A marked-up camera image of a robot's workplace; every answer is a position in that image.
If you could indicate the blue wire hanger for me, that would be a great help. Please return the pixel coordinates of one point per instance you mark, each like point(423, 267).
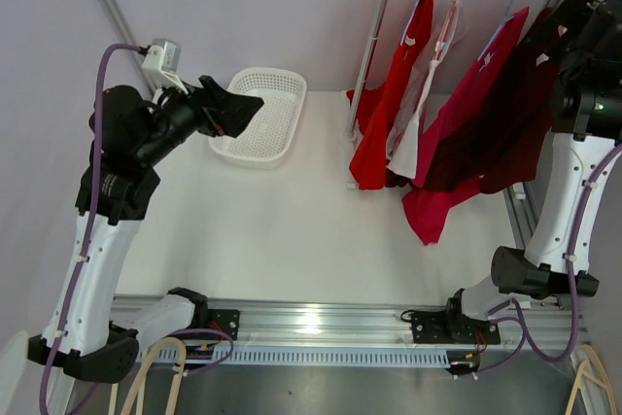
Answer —
point(405, 38)
point(507, 16)

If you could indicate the white t shirt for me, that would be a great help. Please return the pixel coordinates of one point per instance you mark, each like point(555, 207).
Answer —
point(403, 141)

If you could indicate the dark maroon t shirt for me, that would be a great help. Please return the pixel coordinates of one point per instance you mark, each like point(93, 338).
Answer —
point(516, 114)

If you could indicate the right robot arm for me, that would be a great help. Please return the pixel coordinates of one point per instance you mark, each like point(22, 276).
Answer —
point(559, 76)

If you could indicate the beige hanger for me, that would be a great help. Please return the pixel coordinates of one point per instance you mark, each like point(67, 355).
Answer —
point(591, 391)
point(136, 394)

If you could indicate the beige hanger bottom left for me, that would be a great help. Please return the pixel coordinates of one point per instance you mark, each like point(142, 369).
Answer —
point(136, 394)

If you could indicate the beige hanger bottom right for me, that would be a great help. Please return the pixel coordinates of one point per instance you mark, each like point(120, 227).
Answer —
point(591, 391)

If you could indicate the pink t shirt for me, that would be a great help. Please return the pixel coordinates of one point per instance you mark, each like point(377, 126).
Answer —
point(444, 176)

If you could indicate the white cable duct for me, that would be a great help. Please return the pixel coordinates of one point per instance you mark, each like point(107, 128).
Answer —
point(397, 357)

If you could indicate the white perforated plastic basket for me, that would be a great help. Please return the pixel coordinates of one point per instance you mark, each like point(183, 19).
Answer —
point(265, 142)

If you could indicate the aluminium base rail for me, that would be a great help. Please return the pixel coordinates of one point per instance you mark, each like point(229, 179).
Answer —
point(276, 323)

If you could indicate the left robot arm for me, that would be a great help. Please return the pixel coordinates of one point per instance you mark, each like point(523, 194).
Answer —
point(112, 202)

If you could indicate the pink wire hanger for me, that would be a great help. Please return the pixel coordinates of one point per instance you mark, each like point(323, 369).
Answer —
point(457, 2)

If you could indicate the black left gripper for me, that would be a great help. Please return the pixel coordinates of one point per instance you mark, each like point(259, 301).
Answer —
point(217, 110)

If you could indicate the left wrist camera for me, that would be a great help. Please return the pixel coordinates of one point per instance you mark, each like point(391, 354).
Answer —
point(162, 57)

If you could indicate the red t shirt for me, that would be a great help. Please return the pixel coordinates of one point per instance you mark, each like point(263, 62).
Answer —
point(378, 107)

